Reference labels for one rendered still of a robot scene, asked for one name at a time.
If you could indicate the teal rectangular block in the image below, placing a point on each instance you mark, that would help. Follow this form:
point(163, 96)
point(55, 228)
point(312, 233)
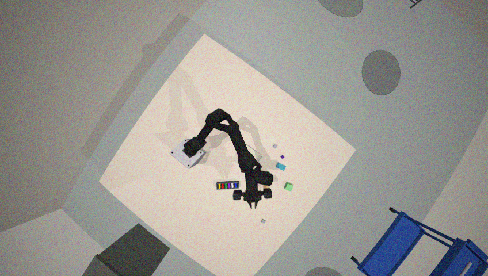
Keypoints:
point(281, 166)

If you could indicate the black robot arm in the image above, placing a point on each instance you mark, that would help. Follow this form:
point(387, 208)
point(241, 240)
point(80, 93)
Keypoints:
point(246, 160)

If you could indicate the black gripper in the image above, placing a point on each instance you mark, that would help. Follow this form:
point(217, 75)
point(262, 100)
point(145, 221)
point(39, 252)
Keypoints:
point(267, 193)

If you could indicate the light green cube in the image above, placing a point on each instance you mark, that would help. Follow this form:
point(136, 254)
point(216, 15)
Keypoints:
point(288, 186)

